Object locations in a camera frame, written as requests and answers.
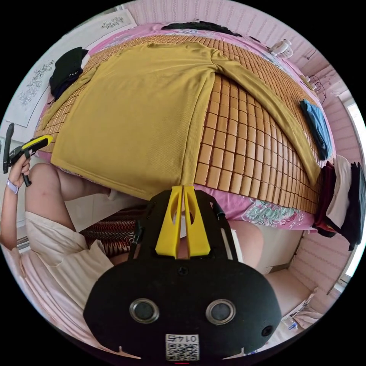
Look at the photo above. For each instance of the person's body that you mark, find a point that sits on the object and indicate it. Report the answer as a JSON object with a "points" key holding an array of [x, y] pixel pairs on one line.
{"points": [[51, 280]]}

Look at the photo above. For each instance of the blue pile of clothes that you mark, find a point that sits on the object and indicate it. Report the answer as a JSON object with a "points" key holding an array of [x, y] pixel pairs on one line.
{"points": [[316, 125]]}

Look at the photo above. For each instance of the red black striped stool cushion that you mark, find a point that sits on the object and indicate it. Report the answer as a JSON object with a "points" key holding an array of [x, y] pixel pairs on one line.
{"points": [[114, 228]]}

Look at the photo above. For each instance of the black garment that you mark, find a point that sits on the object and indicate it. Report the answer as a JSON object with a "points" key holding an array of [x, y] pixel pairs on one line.
{"points": [[200, 27]]}

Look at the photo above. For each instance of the yellow long sleeve shirt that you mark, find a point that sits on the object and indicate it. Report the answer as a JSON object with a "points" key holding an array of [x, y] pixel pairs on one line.
{"points": [[137, 120]]}

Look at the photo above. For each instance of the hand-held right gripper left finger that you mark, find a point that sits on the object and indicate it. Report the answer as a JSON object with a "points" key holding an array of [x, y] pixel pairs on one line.
{"points": [[168, 226]]}

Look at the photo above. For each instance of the person's left hand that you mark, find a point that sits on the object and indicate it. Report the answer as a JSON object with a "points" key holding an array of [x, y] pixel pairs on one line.
{"points": [[19, 176]]}

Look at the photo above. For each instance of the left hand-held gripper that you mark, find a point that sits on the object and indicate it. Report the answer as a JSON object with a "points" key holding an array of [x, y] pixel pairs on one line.
{"points": [[17, 155]]}

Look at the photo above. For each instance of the window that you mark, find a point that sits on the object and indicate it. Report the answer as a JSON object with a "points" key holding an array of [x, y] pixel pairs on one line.
{"points": [[357, 120]]}

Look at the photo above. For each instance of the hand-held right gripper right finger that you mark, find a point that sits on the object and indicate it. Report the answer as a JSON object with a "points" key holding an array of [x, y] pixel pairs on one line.
{"points": [[196, 228]]}

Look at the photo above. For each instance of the white fan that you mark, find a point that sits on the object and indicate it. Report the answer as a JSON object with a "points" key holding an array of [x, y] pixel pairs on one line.
{"points": [[281, 48]]}

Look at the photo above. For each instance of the red white black pile of clothes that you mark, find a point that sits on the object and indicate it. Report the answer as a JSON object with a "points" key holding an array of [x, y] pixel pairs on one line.
{"points": [[341, 200]]}

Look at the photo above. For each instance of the bed with woven mat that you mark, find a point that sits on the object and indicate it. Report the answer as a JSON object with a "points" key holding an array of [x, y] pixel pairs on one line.
{"points": [[243, 145]]}

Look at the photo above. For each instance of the person's left forearm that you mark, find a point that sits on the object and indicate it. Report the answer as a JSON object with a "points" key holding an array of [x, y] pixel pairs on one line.
{"points": [[11, 220]]}

